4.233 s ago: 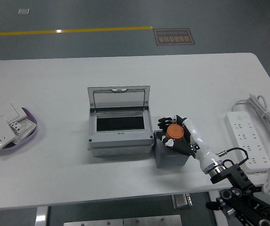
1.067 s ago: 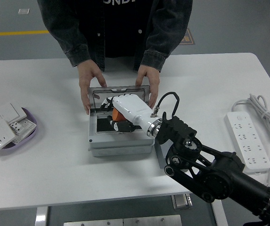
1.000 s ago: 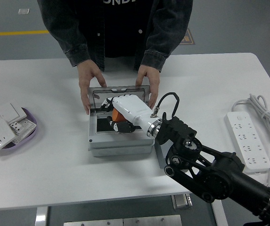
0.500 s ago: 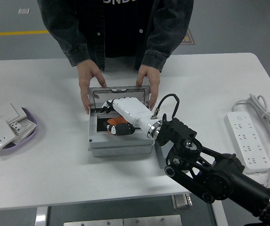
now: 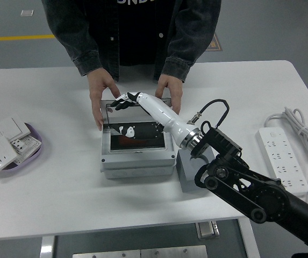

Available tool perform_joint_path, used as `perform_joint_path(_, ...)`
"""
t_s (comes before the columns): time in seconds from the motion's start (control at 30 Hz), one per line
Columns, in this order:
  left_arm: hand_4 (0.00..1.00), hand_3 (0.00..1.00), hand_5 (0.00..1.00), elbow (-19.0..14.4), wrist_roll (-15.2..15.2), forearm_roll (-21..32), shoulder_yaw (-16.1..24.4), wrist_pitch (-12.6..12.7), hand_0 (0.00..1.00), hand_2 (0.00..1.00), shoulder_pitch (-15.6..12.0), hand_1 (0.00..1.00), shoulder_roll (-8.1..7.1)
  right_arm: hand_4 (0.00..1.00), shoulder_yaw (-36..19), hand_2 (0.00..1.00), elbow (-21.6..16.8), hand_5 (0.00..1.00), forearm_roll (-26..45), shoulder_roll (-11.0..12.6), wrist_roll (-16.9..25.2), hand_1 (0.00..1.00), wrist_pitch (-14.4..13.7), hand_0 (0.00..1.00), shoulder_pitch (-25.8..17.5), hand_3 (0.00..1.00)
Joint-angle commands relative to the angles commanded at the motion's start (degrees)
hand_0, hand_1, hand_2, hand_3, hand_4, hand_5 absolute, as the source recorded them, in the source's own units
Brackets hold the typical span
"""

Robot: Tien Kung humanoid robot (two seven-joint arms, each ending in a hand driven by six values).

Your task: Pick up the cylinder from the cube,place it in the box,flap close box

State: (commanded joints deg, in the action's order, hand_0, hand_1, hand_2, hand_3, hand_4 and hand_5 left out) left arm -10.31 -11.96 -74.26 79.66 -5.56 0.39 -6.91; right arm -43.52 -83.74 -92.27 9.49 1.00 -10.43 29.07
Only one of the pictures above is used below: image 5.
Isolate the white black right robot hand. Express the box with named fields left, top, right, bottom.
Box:
left=110, top=91, right=198, bottom=148

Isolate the person's left hand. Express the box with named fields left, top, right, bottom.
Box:
left=155, top=74, right=184, bottom=115

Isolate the person's right hand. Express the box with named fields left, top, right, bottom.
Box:
left=87, top=67, right=121, bottom=132

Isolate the transparent hinged box lid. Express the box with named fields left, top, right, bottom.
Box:
left=99, top=98, right=174, bottom=128

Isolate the grey cube block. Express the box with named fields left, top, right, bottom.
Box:
left=175, top=146, right=216, bottom=193

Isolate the person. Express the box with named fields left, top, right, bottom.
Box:
left=41, top=0, right=222, bottom=83

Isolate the white patterned terminal module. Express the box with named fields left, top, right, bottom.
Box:
left=10, top=134, right=42, bottom=164

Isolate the yellow floor tape line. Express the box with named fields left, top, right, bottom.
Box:
left=0, top=34, right=55, bottom=42

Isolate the purple plastic tray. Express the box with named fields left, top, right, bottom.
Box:
left=0, top=122, right=44, bottom=177

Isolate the white power strip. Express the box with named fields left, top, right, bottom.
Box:
left=255, top=126, right=308, bottom=199

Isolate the white table leg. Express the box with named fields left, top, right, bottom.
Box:
left=237, top=217, right=262, bottom=258
left=39, top=235, right=55, bottom=258

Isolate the grey plastic enclosure box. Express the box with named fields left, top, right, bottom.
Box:
left=99, top=122, right=176, bottom=180

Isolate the white wall switch plate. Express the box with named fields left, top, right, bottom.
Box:
left=0, top=117, right=32, bottom=141

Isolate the grey table bracket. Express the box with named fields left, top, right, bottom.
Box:
left=196, top=220, right=220, bottom=240

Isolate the white power strip cable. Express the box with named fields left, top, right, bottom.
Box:
left=263, top=106, right=308, bottom=210

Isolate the metal base plate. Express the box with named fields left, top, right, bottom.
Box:
left=72, top=245, right=208, bottom=258

